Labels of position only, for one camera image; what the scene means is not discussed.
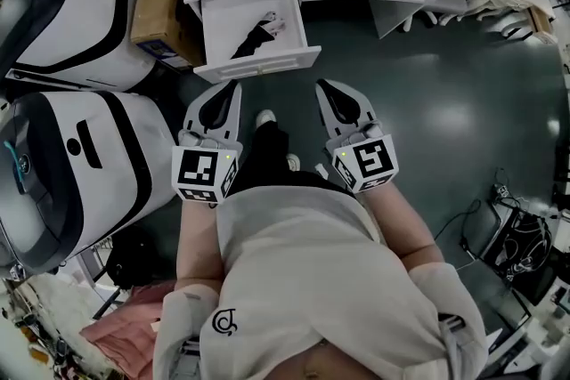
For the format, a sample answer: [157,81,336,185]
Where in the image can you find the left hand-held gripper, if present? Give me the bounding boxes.
[171,80,244,206]

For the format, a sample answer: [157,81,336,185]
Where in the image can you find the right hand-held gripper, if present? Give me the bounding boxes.
[314,78,399,195]

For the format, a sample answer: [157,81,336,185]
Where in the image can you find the black umbrella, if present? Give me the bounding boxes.
[230,10,288,61]

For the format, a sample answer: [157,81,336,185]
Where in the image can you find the white drawer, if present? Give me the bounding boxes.
[192,0,323,85]

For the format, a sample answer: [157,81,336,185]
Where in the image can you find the person's left forearm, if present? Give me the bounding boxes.
[175,190,224,284]

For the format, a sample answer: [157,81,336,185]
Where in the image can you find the person's right forearm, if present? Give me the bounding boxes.
[355,181,445,271]

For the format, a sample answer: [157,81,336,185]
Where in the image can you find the person's left white shoe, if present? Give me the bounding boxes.
[255,109,278,130]

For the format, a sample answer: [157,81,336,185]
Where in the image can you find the person's black trousers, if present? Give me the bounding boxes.
[228,119,357,198]

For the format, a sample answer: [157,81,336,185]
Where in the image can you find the white black-trimmed machine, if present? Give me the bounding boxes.
[0,0,158,93]
[0,90,178,278]

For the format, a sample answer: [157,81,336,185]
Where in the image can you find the brown cardboard box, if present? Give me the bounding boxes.
[129,0,207,75]

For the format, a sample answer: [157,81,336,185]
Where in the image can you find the person's white shirt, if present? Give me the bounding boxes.
[151,184,489,380]

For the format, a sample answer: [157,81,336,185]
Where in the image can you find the black bag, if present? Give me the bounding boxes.
[103,225,175,291]

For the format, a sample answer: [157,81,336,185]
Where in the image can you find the teal plastic tool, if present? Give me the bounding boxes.
[3,139,29,195]

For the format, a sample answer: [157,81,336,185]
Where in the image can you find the pink cloth cushion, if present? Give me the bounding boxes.
[79,279,180,380]

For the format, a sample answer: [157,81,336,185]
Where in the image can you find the white fluffy cloth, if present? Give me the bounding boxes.
[0,272,118,380]

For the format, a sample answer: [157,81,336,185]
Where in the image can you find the black flat monitor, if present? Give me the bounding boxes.
[483,275,558,355]

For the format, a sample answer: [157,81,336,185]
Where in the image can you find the black floor cable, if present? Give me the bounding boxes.
[433,198,483,242]

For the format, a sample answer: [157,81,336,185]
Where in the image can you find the black equipment with cables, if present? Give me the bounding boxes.
[460,166,570,306]

